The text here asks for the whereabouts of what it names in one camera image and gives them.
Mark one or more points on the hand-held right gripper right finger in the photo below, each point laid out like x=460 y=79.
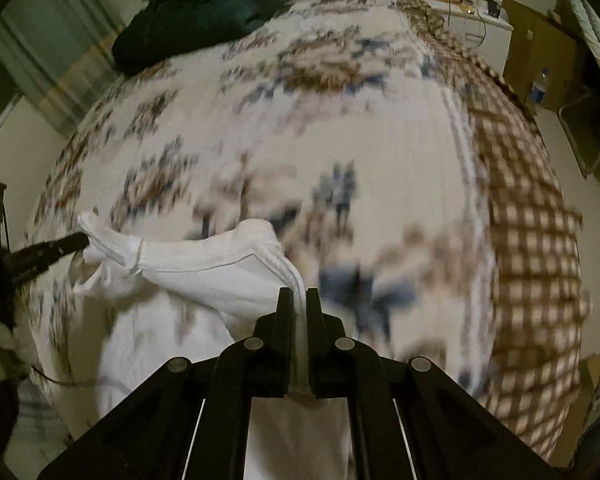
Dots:
x=316 y=325

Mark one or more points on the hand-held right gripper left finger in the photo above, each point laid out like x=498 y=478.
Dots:
x=284 y=322

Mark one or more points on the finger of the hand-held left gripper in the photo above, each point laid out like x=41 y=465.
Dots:
x=45 y=256

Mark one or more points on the white garment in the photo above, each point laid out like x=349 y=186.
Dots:
x=205 y=280

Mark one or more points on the floral blanket with checked border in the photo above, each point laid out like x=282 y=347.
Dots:
x=380 y=160

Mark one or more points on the striped curtain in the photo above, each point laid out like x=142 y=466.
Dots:
x=45 y=50

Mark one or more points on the small cardboard box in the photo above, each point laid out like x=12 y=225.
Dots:
x=592 y=375

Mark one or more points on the dark green pillow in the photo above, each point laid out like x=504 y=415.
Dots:
x=195 y=15

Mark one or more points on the clear plastic water bottle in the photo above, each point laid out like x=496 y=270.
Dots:
x=539 y=89

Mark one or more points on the white nightstand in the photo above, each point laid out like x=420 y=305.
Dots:
x=490 y=40

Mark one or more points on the metal folding chair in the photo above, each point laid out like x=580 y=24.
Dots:
x=590 y=130

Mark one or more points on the large cardboard box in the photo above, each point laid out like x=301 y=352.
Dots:
x=540 y=45

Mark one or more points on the dark cup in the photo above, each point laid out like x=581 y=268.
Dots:
x=493 y=6

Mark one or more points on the white puffer jacket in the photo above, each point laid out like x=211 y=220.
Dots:
x=592 y=30

